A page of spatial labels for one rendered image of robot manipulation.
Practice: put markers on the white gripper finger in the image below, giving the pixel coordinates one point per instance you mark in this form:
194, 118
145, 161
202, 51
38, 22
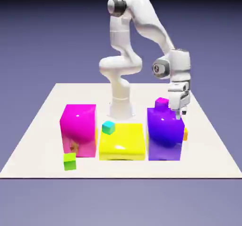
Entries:
184, 111
178, 115

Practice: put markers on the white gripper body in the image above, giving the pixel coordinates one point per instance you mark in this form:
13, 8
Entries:
176, 99

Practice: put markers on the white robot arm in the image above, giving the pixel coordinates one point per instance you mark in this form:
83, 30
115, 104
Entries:
149, 19

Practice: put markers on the small magenta cube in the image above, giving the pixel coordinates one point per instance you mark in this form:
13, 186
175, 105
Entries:
161, 103

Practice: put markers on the small orange cube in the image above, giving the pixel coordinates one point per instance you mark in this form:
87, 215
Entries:
185, 134

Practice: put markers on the small cyan cube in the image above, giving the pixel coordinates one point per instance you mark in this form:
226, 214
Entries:
108, 127

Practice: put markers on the small green cube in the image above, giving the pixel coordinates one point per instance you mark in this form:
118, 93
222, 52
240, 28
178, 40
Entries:
70, 161

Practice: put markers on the large purple box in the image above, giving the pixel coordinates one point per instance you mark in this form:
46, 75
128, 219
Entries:
164, 135

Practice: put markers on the large yellow box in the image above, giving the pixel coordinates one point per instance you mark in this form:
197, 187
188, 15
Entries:
122, 141

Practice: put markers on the large magenta box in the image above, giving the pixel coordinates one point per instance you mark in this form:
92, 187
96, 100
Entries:
78, 130

